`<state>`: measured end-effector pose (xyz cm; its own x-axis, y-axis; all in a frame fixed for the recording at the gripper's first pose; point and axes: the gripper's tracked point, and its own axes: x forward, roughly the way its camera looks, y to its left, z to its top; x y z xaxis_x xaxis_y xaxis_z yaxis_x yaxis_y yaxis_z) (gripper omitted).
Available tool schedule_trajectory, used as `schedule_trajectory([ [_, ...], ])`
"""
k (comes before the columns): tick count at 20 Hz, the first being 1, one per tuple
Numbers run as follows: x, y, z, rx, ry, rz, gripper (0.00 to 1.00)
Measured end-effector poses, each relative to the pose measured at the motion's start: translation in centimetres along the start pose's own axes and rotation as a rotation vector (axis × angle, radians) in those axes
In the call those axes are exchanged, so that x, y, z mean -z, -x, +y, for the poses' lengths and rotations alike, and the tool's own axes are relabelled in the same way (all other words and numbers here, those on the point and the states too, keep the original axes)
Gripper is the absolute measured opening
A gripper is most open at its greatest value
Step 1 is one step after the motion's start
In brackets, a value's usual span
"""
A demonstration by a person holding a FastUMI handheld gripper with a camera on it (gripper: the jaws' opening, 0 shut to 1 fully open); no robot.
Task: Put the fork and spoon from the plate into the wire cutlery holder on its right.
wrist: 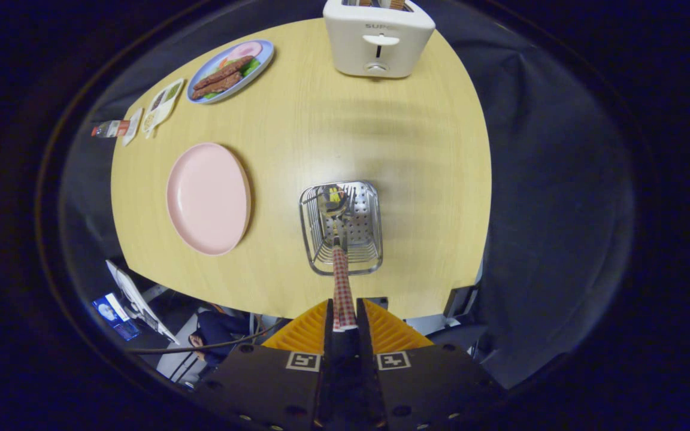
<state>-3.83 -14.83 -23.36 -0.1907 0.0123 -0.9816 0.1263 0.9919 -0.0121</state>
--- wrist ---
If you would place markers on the computer monitor with blue screen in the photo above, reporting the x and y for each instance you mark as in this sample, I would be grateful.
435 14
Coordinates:
114 314

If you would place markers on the white toaster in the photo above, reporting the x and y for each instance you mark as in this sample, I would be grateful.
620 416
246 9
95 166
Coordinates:
399 54

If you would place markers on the black backdrop cloth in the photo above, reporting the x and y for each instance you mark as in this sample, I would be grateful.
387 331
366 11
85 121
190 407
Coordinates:
548 209

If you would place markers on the pink ham slice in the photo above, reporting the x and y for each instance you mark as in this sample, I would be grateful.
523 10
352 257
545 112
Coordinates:
245 51

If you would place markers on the blue plate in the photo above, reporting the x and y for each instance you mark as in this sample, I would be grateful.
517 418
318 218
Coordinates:
265 50

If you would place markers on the dark chair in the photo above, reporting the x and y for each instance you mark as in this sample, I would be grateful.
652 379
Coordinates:
459 302

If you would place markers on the green lettuce leaves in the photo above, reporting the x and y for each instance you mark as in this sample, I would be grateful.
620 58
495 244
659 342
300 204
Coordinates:
251 67

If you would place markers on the clear bottle with red label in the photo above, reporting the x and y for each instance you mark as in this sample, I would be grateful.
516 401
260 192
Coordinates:
111 129

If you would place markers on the pink plate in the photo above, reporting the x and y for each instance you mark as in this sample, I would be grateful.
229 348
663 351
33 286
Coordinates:
207 197

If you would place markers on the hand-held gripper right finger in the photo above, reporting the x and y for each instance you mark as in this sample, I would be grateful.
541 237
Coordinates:
364 347

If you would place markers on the white square coaster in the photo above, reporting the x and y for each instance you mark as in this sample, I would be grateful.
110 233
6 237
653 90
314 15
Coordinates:
134 123

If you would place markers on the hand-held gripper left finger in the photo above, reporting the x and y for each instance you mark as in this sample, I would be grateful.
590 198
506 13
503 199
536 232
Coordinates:
328 341

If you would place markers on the white divided sauce dish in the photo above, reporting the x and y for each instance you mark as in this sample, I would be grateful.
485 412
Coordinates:
162 108

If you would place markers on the perforated metal basket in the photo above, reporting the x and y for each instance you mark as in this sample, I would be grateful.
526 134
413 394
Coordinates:
366 233

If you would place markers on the brown meat strip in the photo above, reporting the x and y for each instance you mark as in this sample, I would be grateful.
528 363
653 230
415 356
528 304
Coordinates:
225 72
218 85

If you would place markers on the white flat panel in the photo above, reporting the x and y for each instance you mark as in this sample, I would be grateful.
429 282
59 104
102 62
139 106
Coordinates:
135 296

